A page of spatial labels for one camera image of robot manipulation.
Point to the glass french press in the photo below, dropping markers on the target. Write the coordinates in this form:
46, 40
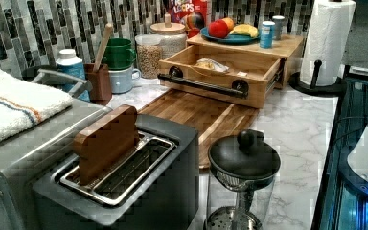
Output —
241, 180

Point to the ceramic jar with wooden lid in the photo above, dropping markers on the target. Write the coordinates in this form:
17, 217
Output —
173, 36

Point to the wooden cutting board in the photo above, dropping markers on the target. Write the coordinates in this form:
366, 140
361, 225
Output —
212, 119

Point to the wrapped butter stick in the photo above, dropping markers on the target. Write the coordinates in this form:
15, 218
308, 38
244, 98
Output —
210, 64

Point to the brown utensil holder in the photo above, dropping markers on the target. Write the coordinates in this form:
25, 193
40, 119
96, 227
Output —
101, 88

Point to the white paper towel roll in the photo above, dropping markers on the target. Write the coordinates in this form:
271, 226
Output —
327, 36

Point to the silver metal shaker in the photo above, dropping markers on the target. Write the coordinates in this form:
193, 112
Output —
278, 27

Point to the wooden drawer box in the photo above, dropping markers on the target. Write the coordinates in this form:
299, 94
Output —
253, 71

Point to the black two-slot toaster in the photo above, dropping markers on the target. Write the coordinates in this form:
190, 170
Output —
156, 188

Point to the green mug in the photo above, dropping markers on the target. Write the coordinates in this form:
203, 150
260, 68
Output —
119, 54

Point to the red apple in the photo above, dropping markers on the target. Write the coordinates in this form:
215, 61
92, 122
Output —
218, 29

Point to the yellow banana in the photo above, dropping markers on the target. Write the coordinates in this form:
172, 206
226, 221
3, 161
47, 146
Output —
245, 29

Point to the blue salt can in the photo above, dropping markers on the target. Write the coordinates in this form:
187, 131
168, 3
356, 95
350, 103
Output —
266, 36

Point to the Froot Loops cereal box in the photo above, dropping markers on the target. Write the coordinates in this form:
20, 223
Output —
194, 15

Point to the light blue mug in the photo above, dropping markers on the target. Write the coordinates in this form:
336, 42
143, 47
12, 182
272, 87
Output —
121, 81

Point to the black paper towel holder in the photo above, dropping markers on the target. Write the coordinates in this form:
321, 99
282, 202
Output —
334, 90

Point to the clear jar of grains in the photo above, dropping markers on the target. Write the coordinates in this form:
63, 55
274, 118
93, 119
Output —
149, 53

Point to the teal plate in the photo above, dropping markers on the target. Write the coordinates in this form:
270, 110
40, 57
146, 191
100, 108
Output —
232, 39

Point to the brown wooden toast slice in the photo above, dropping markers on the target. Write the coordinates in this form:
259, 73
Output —
105, 142

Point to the orange fruit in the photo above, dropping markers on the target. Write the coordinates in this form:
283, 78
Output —
230, 23

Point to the blue white-capped container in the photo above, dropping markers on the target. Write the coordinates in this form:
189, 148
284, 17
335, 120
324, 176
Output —
69, 63

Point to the wooden spoon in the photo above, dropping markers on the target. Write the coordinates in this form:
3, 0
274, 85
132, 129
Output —
106, 36

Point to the stainless steel toaster oven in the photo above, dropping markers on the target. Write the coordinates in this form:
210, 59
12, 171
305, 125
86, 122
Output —
28, 155

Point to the white striped folded towel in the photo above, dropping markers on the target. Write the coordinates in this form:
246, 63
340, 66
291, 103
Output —
24, 105

